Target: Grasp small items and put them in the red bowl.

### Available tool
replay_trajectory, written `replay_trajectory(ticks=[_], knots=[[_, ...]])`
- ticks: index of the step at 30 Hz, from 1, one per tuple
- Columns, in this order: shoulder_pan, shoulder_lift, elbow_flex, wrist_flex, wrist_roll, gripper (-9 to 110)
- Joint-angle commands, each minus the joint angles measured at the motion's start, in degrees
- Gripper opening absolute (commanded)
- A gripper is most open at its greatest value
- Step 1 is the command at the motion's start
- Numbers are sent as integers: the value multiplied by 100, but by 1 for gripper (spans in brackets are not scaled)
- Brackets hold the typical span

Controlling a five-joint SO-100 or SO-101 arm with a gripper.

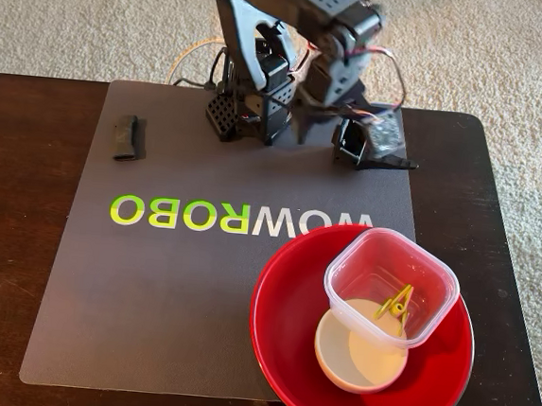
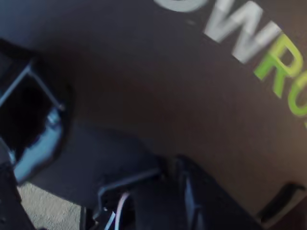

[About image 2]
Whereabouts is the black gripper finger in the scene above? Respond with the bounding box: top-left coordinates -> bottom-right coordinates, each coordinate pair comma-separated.
175,155 -> 264,230
0,165 -> 36,230

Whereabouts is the small black block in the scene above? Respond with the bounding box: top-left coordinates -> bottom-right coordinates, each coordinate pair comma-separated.
259,183 -> 305,223

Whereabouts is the black smartwatch with strap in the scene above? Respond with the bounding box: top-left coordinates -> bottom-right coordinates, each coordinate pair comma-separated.
0,39 -> 70,183

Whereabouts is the dark grey WOWROBO mat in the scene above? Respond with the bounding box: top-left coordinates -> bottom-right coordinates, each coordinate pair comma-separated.
0,0 -> 307,230

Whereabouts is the red white servo wire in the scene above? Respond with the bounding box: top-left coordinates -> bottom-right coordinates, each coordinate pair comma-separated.
105,191 -> 131,230

